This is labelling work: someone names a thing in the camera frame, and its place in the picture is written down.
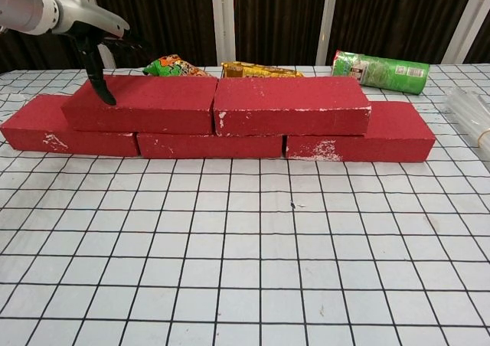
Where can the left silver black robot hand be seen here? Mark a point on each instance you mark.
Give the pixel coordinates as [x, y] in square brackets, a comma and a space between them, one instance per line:
[92, 15]

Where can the red brick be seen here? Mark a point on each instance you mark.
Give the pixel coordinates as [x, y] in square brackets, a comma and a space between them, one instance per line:
[210, 147]
[291, 97]
[30, 135]
[390, 147]
[153, 101]

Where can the green orange snack bag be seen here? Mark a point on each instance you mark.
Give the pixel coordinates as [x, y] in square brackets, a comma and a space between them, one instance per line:
[168, 66]

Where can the yellow biscuit pack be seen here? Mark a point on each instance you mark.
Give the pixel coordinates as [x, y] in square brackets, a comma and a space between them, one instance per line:
[260, 71]

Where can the green chips can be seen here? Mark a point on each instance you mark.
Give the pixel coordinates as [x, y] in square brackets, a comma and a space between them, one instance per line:
[383, 72]

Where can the white black checkered tablecloth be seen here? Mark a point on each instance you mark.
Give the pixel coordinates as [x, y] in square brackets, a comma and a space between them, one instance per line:
[306, 265]

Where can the bundle of clear tubes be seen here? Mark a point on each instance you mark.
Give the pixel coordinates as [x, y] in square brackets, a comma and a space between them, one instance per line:
[471, 112]

